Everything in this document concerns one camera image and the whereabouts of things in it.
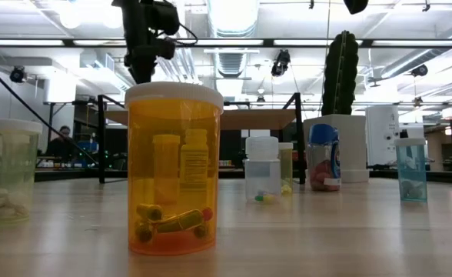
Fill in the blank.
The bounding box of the translucent white ribbed-cap bottle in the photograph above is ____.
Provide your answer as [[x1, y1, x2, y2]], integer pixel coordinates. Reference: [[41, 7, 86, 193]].
[[243, 135, 282, 204]]

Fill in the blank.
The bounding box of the white planter pot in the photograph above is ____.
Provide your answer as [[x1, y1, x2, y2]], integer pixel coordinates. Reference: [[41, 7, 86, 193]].
[[303, 114, 370, 184]]

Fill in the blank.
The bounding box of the pale green pill bottle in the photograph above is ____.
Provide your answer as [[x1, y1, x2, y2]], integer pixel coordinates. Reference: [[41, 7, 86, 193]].
[[0, 118, 44, 224]]

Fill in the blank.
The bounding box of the tall white cabinet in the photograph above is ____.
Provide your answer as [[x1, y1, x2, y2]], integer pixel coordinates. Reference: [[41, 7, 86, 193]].
[[365, 104, 400, 167]]

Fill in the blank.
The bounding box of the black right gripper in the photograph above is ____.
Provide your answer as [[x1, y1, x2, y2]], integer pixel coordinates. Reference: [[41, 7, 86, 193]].
[[343, 0, 369, 15]]

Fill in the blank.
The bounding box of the black horizontal frame bar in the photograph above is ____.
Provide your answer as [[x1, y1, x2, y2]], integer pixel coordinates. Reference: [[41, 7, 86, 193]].
[[0, 37, 452, 49]]

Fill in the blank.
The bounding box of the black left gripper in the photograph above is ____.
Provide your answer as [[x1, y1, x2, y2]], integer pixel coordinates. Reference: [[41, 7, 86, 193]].
[[122, 22, 161, 85]]

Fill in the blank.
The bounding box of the yellow pill bottle white cap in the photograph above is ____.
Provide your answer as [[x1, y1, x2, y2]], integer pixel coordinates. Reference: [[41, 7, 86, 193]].
[[278, 142, 294, 195]]

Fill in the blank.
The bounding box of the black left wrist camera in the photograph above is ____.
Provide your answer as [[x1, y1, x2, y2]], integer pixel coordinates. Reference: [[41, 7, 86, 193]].
[[155, 36, 178, 62]]

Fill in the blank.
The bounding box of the large white cap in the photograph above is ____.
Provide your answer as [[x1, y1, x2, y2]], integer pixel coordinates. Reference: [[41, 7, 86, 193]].
[[124, 81, 224, 256]]

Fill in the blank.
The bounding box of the wooden shelf with black legs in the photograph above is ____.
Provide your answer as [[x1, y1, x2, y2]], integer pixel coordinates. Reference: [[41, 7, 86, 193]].
[[97, 92, 307, 185]]

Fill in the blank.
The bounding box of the tall green cactus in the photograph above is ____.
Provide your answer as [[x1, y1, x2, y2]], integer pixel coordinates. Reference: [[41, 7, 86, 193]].
[[321, 30, 360, 116]]

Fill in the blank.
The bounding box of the person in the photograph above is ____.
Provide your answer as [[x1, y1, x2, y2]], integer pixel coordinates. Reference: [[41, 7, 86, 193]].
[[45, 125, 79, 162]]

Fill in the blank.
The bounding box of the black ceiling spotlight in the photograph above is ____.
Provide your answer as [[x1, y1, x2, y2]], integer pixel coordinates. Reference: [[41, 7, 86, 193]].
[[270, 48, 291, 78], [410, 63, 429, 78], [9, 65, 27, 84]]

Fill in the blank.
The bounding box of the teal pill bottle white cap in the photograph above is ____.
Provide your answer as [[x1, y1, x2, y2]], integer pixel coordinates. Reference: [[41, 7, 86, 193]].
[[394, 137, 428, 203]]

